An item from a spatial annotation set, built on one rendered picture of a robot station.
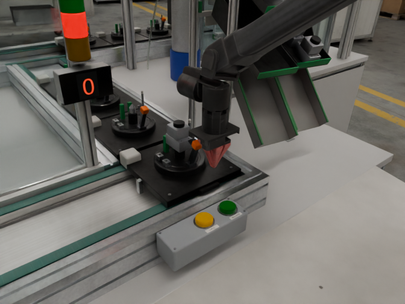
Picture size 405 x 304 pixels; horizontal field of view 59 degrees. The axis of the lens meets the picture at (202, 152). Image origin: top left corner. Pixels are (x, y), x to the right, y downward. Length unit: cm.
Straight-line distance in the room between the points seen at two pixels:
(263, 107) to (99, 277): 65
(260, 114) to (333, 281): 50
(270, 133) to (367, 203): 34
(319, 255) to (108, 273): 49
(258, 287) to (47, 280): 43
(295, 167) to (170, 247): 60
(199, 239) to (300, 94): 64
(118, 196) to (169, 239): 25
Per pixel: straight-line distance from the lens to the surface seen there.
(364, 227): 105
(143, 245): 79
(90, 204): 95
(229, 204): 84
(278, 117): 111
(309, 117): 120
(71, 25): 83
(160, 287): 82
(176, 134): 90
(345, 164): 129
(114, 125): 115
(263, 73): 95
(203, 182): 91
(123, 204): 93
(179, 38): 181
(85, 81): 86
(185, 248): 76
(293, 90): 121
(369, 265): 96
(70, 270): 75
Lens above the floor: 150
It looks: 31 degrees down
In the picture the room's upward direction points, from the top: 2 degrees clockwise
